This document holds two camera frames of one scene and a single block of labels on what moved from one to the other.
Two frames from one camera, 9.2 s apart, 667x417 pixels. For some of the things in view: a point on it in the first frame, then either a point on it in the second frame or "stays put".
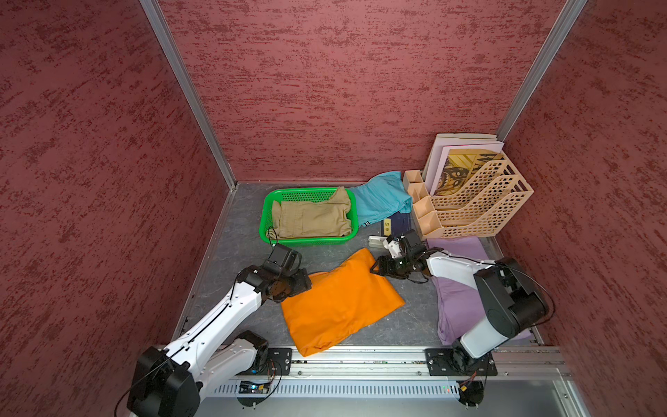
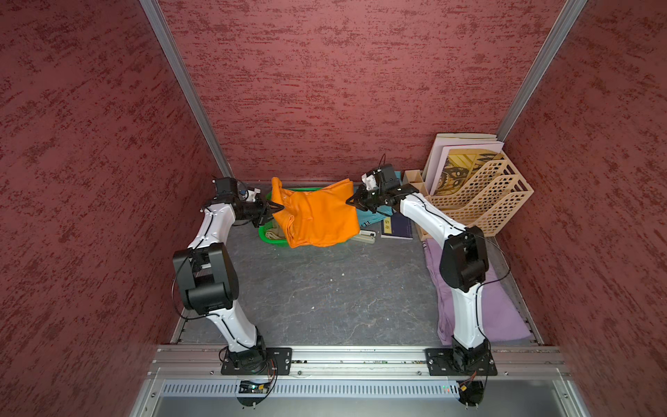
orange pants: (340, 302) -> (320, 217)
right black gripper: (383, 268) -> (361, 203)
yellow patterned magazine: (461, 167) stays put
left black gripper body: (291, 285) -> (255, 210)
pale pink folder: (445, 142) stays put
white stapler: (376, 241) -> (365, 236)
